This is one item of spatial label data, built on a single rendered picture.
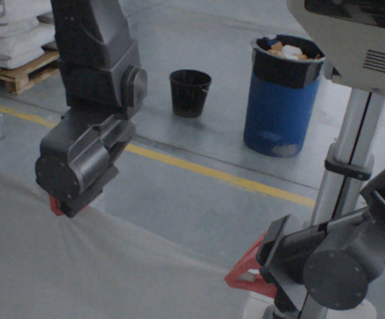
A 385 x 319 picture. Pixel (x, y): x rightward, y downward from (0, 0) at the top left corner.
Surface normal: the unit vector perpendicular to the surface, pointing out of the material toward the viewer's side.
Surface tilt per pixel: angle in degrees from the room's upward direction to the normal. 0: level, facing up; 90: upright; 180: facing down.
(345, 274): 79
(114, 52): 90
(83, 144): 89
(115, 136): 30
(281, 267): 46
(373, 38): 130
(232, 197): 0
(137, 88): 89
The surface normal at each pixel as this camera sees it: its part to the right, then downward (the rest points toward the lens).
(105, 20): 0.88, 0.16
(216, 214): 0.09, -0.84
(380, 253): 0.51, -0.60
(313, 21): -0.35, 0.89
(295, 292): 0.71, -0.38
